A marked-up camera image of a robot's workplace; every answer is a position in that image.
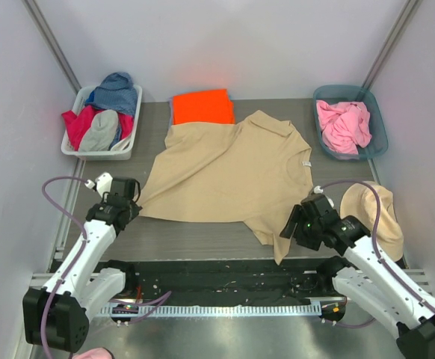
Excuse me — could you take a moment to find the beige t shirt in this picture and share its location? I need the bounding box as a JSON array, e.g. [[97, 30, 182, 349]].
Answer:
[[138, 111, 313, 263]]

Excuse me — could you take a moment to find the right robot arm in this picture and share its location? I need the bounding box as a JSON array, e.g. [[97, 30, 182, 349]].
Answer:
[[281, 194, 435, 358]]

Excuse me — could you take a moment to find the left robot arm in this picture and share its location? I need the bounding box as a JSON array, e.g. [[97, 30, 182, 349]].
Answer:
[[22, 173, 141, 358]]

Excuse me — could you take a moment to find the beige bucket hat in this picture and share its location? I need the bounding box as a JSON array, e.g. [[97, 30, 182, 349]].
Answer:
[[340, 181, 404, 262]]

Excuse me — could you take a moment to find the grey garment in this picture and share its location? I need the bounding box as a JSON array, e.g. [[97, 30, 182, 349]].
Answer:
[[78, 110, 121, 153]]

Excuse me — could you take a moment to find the magenta garment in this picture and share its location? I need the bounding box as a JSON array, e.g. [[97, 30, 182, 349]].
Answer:
[[62, 105, 134, 151]]

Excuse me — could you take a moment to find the teal plastic basin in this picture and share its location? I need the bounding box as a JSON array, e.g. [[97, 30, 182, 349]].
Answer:
[[313, 85, 388, 161]]

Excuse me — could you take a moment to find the pink crumpled t shirt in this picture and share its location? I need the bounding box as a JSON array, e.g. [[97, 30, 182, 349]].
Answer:
[[316, 100, 372, 155]]

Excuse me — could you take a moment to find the blue patterned garment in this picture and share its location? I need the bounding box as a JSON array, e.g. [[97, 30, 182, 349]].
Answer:
[[85, 72, 138, 116]]

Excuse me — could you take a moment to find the white laundry basket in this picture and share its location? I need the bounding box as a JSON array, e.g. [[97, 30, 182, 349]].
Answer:
[[60, 85, 144, 162]]

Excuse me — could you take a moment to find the orange folded t shirt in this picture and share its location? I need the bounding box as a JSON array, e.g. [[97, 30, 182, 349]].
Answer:
[[170, 89, 235, 125]]

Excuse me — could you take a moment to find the pink object bottom edge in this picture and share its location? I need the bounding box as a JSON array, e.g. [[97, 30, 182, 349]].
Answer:
[[72, 347, 114, 359]]

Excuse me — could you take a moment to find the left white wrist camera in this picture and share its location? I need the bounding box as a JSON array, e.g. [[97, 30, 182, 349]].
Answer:
[[84, 172, 113, 197]]

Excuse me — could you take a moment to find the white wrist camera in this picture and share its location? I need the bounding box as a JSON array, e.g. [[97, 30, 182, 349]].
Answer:
[[84, 172, 113, 197], [312, 185, 334, 208]]

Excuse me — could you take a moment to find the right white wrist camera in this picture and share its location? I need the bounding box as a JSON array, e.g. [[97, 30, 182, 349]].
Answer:
[[312, 185, 334, 208]]

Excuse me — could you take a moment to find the white slotted cable duct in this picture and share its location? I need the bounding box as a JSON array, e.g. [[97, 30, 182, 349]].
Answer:
[[96, 301, 321, 319]]

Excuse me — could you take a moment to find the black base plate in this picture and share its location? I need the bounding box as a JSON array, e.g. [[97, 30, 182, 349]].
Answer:
[[117, 258, 345, 307]]

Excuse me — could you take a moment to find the aluminium rail frame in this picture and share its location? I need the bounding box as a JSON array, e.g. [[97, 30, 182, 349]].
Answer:
[[25, 269, 435, 303]]

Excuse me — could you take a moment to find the left aluminium corner post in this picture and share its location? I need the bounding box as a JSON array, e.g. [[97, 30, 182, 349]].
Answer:
[[22, 0, 81, 93]]

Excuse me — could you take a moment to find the aluminium corner post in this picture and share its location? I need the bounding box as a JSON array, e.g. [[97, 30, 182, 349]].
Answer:
[[362, 0, 423, 90], [22, 0, 81, 93]]

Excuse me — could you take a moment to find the right aluminium corner post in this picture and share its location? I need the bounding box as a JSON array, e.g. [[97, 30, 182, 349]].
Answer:
[[362, 0, 423, 90]]

